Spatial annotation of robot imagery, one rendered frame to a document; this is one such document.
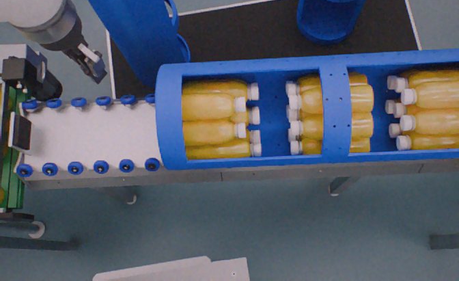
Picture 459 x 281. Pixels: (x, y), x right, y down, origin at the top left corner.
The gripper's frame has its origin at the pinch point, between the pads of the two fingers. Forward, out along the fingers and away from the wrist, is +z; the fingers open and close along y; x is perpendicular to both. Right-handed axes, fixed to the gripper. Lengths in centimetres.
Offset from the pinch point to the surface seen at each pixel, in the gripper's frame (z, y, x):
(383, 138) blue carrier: 52, -55, -38
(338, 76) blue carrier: 26, -37, -36
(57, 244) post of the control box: 125, 29, 55
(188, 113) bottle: 31.0, -10.7, -8.6
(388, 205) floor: 150, -81, -45
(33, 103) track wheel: 51, 36, 12
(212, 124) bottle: 34.5, -16.4, -10.2
